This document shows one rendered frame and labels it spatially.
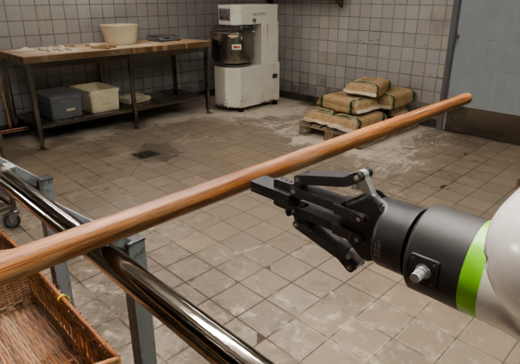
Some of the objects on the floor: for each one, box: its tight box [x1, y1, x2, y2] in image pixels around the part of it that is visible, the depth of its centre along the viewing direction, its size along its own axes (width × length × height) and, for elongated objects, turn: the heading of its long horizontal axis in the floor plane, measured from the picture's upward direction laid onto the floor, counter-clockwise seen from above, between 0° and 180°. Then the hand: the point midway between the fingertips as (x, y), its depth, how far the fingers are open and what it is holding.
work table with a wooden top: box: [0, 38, 211, 149], centre depth 533 cm, size 220×80×90 cm, turn 135°
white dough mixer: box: [210, 4, 279, 112], centre depth 606 cm, size 92×59×132 cm, turn 135°
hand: (276, 190), depth 61 cm, fingers closed
